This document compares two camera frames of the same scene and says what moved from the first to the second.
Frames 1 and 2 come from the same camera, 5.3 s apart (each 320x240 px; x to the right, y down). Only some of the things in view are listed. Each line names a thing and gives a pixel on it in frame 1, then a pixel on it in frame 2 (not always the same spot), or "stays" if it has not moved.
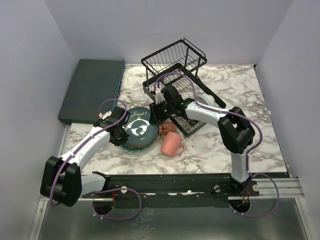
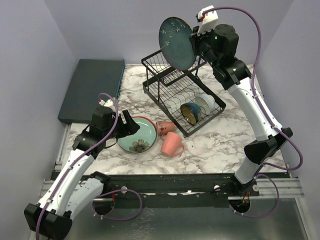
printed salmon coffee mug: (165, 127) stays
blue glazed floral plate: (142, 134) to (174, 37)
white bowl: (206, 99) stays
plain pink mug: (171, 144) stays
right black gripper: (155, 117) to (195, 38)
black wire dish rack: (177, 64) stays
